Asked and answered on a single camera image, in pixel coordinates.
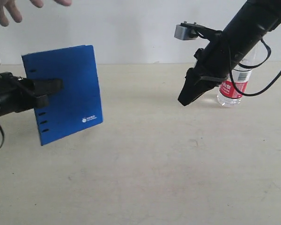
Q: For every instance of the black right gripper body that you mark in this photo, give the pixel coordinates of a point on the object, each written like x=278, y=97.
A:
x=208, y=73

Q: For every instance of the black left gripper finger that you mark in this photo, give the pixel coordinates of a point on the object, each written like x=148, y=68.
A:
x=47, y=87

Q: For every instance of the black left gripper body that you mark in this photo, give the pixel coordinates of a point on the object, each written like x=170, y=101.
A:
x=28, y=98

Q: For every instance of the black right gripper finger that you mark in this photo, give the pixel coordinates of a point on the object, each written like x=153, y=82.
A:
x=193, y=88

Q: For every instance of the blue ring binder notebook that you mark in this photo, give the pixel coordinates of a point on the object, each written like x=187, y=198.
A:
x=78, y=105

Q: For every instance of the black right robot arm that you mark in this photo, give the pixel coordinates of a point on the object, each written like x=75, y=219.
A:
x=227, y=47

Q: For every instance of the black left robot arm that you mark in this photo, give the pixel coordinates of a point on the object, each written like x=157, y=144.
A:
x=18, y=94

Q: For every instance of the person's open hand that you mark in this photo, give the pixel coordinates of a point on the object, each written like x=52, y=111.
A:
x=12, y=9

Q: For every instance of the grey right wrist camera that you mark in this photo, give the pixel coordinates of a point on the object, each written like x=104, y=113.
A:
x=192, y=31

